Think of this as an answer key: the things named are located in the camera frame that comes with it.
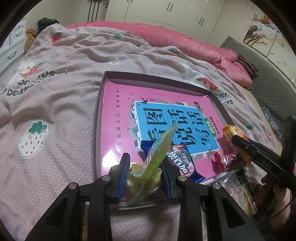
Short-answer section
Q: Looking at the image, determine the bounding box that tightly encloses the pink quilt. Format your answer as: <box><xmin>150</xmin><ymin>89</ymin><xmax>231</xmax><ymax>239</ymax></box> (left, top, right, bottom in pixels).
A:
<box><xmin>65</xmin><ymin>20</ymin><xmax>253</xmax><ymax>88</ymax></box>

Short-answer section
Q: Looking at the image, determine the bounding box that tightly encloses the pink book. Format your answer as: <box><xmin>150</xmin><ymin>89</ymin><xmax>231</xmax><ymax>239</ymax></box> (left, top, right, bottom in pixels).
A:
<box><xmin>99</xmin><ymin>79</ymin><xmax>234</xmax><ymax>202</ymax></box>

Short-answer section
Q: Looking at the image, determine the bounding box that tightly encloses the green and black snack packet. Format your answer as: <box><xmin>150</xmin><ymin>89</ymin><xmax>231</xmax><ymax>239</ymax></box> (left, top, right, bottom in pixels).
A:
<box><xmin>220</xmin><ymin>169</ymin><xmax>258</xmax><ymax>216</ymax></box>

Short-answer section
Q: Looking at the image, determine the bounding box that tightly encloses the black white patterned cloth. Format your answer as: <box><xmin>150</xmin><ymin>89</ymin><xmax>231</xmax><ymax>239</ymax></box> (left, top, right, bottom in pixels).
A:
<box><xmin>261</xmin><ymin>105</ymin><xmax>287</xmax><ymax>144</ymax></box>

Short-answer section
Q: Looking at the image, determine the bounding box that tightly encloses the strawberry printed blanket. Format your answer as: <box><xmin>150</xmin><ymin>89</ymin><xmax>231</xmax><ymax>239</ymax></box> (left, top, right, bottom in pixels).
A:
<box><xmin>0</xmin><ymin>24</ymin><xmax>285</xmax><ymax>241</ymax></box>

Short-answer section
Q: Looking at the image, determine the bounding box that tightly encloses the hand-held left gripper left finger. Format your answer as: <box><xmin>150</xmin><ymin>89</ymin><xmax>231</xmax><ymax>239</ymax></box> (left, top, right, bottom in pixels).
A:
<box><xmin>32</xmin><ymin>152</ymin><xmax>131</xmax><ymax>241</ymax></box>

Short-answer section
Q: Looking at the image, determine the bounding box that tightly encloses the brown plush toy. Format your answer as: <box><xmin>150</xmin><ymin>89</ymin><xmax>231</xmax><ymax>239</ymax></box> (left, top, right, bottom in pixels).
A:
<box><xmin>24</xmin><ymin>28</ymin><xmax>38</xmax><ymax>52</ymax></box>

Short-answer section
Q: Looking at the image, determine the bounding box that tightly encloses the green clear snack packet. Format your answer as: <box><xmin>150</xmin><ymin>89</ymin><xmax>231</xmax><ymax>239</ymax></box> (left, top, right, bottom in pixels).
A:
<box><xmin>125</xmin><ymin>122</ymin><xmax>178</xmax><ymax>207</ymax></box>

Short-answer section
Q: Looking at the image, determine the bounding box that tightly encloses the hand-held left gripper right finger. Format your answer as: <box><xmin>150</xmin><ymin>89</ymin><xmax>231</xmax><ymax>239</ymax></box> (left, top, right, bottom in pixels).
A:
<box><xmin>161</xmin><ymin>159</ymin><xmax>266</xmax><ymax>241</ymax></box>

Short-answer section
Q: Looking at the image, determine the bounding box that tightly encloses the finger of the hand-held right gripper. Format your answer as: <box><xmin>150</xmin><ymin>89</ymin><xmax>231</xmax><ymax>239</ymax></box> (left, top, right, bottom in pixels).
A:
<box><xmin>231</xmin><ymin>134</ymin><xmax>286</xmax><ymax>178</ymax></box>

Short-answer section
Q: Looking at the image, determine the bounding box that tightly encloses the blue cookie packet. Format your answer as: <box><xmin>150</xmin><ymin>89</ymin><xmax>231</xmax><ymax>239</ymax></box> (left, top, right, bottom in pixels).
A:
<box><xmin>141</xmin><ymin>140</ymin><xmax>206</xmax><ymax>183</ymax></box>

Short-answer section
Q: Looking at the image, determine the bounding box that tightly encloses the red wafer packet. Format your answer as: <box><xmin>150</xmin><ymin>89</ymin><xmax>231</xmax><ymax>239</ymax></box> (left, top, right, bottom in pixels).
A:
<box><xmin>211</xmin><ymin>153</ymin><xmax>237</xmax><ymax>172</ymax></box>

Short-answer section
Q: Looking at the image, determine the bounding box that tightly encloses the dark clothes pile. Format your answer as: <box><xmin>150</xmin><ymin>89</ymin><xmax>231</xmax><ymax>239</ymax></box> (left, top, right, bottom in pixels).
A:
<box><xmin>37</xmin><ymin>17</ymin><xmax>59</xmax><ymax>30</ymax></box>

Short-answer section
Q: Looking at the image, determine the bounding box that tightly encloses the dark shallow cardboard box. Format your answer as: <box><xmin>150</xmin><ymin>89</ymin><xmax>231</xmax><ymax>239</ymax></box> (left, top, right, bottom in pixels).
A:
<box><xmin>92</xmin><ymin>71</ymin><xmax>249</xmax><ymax>209</ymax></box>

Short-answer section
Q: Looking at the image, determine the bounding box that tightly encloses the grey padded headboard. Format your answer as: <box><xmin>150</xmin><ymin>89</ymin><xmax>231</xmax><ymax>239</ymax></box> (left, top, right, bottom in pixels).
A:
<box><xmin>221</xmin><ymin>36</ymin><xmax>296</xmax><ymax>116</ymax></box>

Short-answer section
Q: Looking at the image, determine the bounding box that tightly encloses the white wardrobe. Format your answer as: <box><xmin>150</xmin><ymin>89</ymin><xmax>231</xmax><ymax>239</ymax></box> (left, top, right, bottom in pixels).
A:
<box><xmin>105</xmin><ymin>0</ymin><xmax>226</xmax><ymax>42</ymax></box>

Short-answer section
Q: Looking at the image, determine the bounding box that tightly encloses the floral wall painting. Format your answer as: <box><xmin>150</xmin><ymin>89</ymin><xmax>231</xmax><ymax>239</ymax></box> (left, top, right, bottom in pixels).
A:
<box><xmin>243</xmin><ymin>11</ymin><xmax>296</xmax><ymax>81</ymax></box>

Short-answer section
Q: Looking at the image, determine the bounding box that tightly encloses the orange snack packet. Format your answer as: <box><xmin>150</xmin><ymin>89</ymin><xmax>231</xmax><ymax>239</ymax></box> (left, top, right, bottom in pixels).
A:
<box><xmin>223</xmin><ymin>125</ymin><xmax>252</xmax><ymax>164</ymax></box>

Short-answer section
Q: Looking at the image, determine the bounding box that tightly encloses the dark striped pillow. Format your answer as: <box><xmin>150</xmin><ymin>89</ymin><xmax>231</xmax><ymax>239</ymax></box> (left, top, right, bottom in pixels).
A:
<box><xmin>236</xmin><ymin>53</ymin><xmax>259</xmax><ymax>76</ymax></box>

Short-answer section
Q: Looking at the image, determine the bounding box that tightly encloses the white drawer unit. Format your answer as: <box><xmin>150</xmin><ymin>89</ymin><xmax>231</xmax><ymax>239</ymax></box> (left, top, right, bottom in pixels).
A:
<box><xmin>0</xmin><ymin>20</ymin><xmax>27</xmax><ymax>75</ymax></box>

